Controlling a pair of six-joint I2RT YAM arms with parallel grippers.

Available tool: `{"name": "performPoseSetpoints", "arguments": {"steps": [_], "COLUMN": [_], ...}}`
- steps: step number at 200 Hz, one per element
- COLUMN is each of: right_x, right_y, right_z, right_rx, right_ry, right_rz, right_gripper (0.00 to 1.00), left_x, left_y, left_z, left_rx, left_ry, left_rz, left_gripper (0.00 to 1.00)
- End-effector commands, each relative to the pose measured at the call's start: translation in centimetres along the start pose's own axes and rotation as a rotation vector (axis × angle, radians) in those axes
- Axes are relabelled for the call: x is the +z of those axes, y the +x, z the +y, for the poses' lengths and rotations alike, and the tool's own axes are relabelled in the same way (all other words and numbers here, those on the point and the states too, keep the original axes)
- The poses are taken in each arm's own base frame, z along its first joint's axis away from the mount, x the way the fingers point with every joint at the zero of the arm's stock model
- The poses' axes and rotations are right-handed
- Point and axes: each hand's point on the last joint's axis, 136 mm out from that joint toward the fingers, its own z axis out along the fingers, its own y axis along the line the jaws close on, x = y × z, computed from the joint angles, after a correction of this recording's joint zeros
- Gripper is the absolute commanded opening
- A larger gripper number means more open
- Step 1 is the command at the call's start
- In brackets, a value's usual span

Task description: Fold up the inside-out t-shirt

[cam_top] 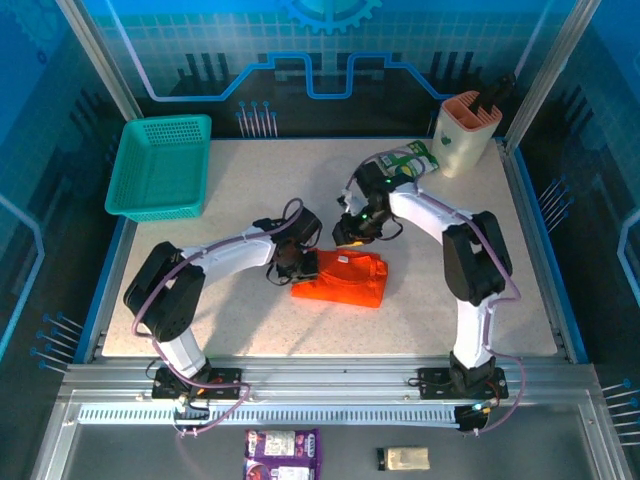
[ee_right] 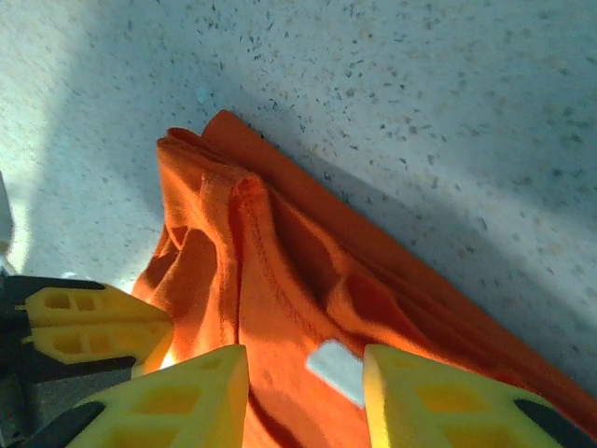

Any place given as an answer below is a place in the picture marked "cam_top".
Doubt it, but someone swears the orange t-shirt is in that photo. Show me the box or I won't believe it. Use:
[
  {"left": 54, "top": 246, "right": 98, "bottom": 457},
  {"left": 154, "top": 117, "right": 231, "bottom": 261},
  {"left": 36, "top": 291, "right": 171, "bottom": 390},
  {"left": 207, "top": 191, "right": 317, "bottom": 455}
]
[{"left": 290, "top": 248, "right": 390, "bottom": 309}]

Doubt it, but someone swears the green snack packet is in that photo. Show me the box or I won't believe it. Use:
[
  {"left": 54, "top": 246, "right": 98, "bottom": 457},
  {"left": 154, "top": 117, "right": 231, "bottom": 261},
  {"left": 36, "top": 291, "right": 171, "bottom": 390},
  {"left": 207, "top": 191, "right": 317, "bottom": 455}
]
[{"left": 377, "top": 139, "right": 440, "bottom": 177}]

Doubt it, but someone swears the cream utensil holder peach rim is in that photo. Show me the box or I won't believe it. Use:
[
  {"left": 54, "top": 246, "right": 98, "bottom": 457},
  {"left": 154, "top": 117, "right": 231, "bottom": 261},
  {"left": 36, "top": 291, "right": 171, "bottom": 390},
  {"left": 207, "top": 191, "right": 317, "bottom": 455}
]
[{"left": 430, "top": 90, "right": 504, "bottom": 180}]

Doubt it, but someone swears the teal plastic basket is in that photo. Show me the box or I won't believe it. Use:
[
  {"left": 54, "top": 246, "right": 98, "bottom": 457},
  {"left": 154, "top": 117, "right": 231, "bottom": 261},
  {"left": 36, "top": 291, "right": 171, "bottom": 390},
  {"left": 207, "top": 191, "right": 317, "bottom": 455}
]
[{"left": 103, "top": 114, "right": 214, "bottom": 223}]

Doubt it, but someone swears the purple snack packet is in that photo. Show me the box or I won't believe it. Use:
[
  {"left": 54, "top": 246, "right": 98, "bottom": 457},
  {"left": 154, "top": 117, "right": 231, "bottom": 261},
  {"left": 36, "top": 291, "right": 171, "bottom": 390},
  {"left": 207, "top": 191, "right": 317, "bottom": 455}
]
[{"left": 242, "top": 428, "right": 322, "bottom": 480}]

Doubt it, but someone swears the gold foil packet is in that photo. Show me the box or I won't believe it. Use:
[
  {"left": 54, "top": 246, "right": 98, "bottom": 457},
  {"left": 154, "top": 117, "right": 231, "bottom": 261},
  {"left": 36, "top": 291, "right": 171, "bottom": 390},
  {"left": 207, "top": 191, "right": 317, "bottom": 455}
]
[{"left": 375, "top": 446, "right": 432, "bottom": 473}]

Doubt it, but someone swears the aluminium frame rail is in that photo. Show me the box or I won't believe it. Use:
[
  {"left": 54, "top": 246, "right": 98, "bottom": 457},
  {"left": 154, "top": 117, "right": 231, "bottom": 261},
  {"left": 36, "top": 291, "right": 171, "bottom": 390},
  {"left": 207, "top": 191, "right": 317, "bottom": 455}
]
[{"left": 59, "top": 357, "right": 601, "bottom": 401}]

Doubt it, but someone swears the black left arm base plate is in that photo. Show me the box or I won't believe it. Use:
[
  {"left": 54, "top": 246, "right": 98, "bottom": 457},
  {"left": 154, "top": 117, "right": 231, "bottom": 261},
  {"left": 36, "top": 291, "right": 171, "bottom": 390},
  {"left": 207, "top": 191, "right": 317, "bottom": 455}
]
[{"left": 151, "top": 367, "right": 245, "bottom": 401}]

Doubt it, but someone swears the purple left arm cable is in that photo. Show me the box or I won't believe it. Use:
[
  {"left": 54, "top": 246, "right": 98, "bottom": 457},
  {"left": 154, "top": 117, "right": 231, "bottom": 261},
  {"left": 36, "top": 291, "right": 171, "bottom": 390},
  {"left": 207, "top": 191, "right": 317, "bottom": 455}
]
[{"left": 130, "top": 197, "right": 306, "bottom": 441}]

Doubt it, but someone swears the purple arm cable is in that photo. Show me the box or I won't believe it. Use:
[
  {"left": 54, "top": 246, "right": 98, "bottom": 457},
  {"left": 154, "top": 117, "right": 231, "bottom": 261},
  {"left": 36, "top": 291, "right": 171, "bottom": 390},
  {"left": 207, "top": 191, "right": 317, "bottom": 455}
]
[
  {"left": 130, "top": 197, "right": 306, "bottom": 441},
  {"left": 347, "top": 148, "right": 529, "bottom": 436}
]

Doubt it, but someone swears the white slotted cable duct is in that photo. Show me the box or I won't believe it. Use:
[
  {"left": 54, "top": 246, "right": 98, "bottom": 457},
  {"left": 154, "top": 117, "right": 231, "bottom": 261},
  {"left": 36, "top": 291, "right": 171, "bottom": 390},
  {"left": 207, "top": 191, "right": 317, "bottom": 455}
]
[{"left": 78, "top": 403, "right": 461, "bottom": 429}]

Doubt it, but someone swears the black utensil handle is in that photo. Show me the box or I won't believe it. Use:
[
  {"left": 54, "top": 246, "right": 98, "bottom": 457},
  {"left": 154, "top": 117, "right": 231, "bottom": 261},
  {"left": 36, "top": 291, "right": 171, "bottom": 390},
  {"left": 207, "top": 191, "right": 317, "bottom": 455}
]
[{"left": 472, "top": 73, "right": 517, "bottom": 111}]

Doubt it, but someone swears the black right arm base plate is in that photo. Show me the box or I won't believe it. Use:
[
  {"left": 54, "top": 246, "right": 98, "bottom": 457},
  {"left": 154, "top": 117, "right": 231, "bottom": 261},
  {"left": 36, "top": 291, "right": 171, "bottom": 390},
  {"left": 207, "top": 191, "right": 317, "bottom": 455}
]
[{"left": 417, "top": 366, "right": 510, "bottom": 401}]

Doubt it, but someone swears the aluminium frame post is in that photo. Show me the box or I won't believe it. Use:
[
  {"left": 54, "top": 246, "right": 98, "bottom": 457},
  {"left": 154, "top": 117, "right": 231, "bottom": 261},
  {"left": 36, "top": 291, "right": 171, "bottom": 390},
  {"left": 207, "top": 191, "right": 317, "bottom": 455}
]
[
  {"left": 54, "top": 0, "right": 146, "bottom": 121},
  {"left": 502, "top": 0, "right": 604, "bottom": 146}
]

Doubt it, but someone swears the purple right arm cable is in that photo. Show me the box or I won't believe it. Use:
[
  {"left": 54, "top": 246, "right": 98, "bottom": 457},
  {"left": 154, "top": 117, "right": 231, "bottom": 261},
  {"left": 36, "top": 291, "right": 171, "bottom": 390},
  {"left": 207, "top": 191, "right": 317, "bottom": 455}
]
[{"left": 347, "top": 148, "right": 529, "bottom": 436}]

